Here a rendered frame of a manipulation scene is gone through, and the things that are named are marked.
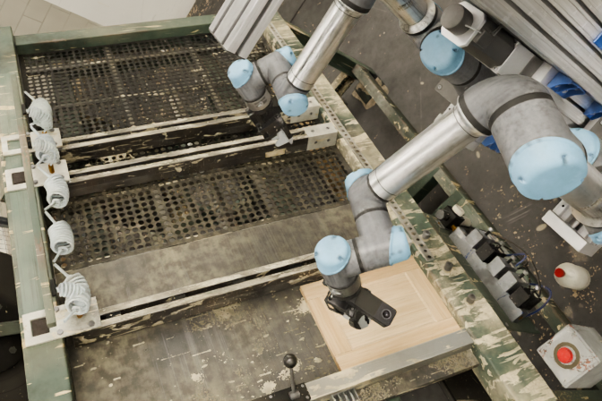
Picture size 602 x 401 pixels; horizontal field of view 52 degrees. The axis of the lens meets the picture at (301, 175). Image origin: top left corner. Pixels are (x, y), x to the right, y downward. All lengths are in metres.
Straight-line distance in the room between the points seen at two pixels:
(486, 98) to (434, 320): 0.99
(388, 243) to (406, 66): 2.36
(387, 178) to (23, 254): 1.14
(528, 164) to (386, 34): 2.76
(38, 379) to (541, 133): 1.30
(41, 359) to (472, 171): 2.13
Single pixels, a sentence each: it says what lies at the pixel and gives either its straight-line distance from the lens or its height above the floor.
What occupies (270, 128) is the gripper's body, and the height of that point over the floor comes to 1.44.
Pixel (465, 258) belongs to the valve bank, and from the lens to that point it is 2.17.
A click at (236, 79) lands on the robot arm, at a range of 1.73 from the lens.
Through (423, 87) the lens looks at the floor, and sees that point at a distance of 3.43.
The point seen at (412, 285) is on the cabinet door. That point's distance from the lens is 2.03.
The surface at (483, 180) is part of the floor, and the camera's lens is 3.06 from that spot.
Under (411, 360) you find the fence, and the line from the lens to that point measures 1.85.
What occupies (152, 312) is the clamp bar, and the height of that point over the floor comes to 1.64.
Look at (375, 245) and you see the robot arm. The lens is 1.27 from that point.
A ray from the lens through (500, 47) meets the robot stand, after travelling 1.47.
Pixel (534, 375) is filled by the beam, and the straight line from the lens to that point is 1.95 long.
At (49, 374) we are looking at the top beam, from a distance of 1.73.
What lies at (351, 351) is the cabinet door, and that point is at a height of 1.19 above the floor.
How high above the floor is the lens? 2.60
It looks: 42 degrees down
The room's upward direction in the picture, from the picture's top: 72 degrees counter-clockwise
